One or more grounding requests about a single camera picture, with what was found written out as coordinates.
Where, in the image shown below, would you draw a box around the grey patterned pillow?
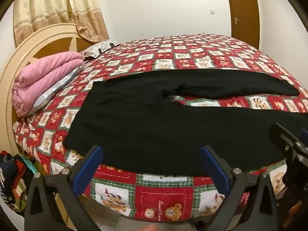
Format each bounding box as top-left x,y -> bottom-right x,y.
81,40 -> 120,59

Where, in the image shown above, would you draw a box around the pink folded blanket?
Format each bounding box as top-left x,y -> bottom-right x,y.
12,52 -> 85,117

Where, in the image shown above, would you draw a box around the colourful clothes pile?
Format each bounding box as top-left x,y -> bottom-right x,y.
1,151 -> 37,216

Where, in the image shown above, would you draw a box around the brown wooden door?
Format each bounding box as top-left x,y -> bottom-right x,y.
229,0 -> 260,49

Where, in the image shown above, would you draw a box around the cream wooden headboard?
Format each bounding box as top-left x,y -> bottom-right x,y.
0,23 -> 93,155

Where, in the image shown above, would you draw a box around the black pants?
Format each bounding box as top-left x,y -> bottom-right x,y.
63,69 -> 307,176

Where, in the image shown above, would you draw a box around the red patchwork bear bedspread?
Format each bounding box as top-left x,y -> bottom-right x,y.
13,34 -> 307,222

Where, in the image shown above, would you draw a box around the beige patterned curtain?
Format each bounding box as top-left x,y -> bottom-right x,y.
13,0 -> 109,46

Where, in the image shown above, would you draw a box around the grey patterned folded quilt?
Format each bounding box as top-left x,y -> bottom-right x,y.
26,66 -> 83,116

